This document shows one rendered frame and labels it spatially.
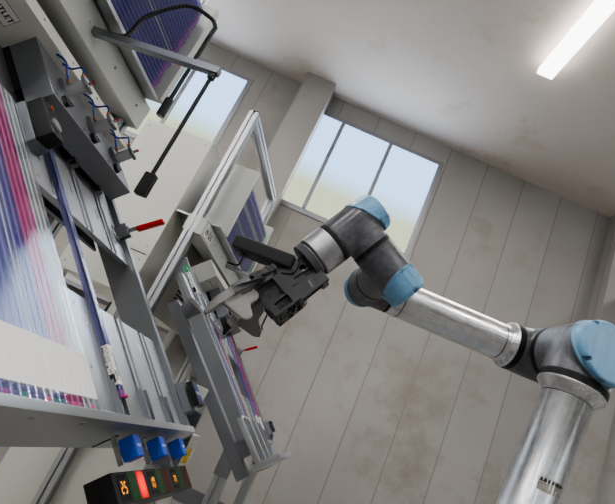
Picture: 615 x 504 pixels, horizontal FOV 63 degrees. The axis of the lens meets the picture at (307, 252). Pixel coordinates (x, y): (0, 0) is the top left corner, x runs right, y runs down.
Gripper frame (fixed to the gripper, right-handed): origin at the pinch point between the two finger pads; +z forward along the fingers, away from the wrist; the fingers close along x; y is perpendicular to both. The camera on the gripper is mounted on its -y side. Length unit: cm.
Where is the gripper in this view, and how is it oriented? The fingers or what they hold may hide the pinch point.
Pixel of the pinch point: (211, 321)
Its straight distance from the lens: 87.0
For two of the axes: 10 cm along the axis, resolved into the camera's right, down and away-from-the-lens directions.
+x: 0.4, 3.7, 9.3
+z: -7.8, 6.0, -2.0
